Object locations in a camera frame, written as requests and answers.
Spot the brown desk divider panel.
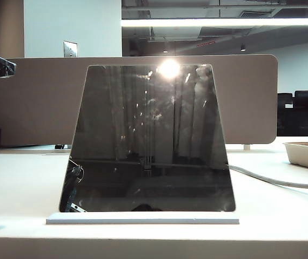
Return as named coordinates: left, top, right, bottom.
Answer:
left=0, top=53, right=279, bottom=148

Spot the long ceiling strip light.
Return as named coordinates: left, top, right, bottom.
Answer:
left=121, top=17, right=308, bottom=27

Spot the narrow black office chair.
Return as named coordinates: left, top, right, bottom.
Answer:
left=277, top=92, right=296, bottom=137

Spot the beige paper pulp tray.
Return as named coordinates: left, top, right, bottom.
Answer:
left=282, top=141, right=308, bottom=172

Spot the metal wall switch plate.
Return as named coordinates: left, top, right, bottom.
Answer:
left=63, top=40, right=79, bottom=58

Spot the grey cable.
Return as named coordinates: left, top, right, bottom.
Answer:
left=228, top=164, right=308, bottom=190

